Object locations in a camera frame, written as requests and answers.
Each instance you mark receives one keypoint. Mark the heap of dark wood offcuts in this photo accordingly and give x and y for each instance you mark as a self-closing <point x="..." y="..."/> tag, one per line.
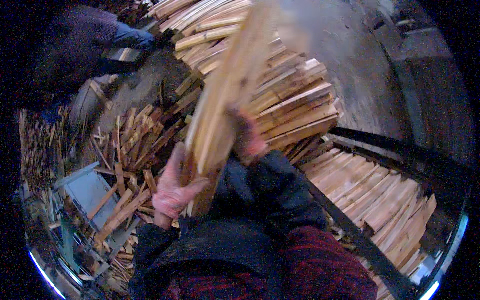
<point x="142" y="138"/>

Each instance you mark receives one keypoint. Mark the bundle of long wooden slats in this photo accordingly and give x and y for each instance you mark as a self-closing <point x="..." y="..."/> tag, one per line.
<point x="225" y="93"/>

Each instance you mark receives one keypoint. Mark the row of slats in cart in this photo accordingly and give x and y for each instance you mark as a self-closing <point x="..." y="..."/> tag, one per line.
<point x="378" y="198"/>

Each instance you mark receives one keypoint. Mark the person's left fingers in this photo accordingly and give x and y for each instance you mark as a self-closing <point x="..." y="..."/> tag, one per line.
<point x="189" y="189"/>

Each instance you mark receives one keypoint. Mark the pile of wood splinters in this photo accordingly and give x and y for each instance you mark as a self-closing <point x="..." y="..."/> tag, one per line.
<point x="41" y="150"/>

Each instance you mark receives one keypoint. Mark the person's left hand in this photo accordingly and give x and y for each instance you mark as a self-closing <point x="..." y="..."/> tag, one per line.
<point x="168" y="195"/>

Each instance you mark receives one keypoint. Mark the black metal cart frame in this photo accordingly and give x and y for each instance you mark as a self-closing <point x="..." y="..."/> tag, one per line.
<point x="360" y="243"/>

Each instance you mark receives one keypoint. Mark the tall stack of wooden slats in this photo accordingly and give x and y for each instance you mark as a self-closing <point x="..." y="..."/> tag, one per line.
<point x="292" y="97"/>

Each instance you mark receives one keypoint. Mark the person's body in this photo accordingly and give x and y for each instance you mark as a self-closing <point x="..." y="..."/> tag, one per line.
<point x="300" y="262"/>

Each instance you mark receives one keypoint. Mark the person's right fingers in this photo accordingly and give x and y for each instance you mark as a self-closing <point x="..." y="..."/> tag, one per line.
<point x="247" y="129"/>

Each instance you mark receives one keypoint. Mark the person's right hand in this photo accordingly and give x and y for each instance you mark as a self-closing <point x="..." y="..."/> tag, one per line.
<point x="252" y="142"/>

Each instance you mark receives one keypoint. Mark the grey metal machine table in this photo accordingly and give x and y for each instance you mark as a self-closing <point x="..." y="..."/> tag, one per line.
<point x="88" y="193"/>

